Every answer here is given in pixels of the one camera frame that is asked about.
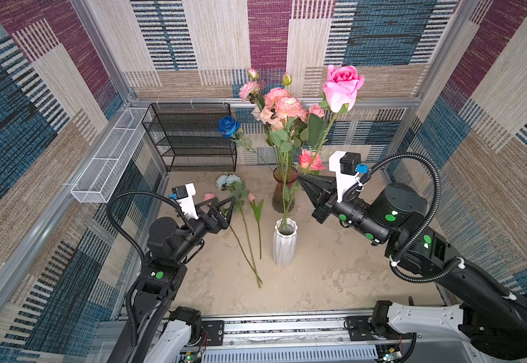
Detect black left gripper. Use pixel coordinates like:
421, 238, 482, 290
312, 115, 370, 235
170, 196, 234, 266

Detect pink rose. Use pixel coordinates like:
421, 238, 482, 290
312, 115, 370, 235
282, 149, 325, 221

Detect red glass vase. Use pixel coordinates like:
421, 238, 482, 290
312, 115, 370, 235
272, 167, 298, 213

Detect white ribbed ceramic vase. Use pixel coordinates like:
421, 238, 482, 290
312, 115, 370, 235
272, 218, 298, 267

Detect pink rose spray stem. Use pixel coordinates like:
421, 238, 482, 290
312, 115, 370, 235
301, 104, 325, 122

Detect blue rose stem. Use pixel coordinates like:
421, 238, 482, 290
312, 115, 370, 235
218, 116, 269, 166

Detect pale peach carnation spray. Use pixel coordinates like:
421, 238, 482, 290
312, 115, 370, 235
238, 67, 287, 182

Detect magenta rose stem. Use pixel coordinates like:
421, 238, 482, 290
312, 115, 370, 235
307, 65, 365, 155

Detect pink carnation spray stem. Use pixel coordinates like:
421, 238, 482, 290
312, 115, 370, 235
260, 73, 307, 183

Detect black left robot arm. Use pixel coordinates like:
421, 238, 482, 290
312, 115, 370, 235
106, 186, 236, 362

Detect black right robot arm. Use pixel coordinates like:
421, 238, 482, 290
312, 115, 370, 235
298, 151, 527, 361

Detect pile of artificial flowers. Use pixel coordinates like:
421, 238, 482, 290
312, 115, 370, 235
216, 174, 263, 288

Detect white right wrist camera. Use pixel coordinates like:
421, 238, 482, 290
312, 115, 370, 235
328, 151, 369, 203

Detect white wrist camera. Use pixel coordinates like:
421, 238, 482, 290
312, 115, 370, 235
328, 151, 369, 203
169, 183, 198, 219

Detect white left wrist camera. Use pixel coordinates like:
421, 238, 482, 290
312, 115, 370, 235
169, 183, 198, 219

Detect black wire shelf rack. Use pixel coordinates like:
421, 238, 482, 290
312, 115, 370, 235
142, 103, 238, 172

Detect white wire mesh basket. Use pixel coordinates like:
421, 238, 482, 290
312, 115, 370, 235
71, 107, 146, 204

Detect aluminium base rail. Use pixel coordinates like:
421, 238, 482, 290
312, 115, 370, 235
153, 308, 432, 363

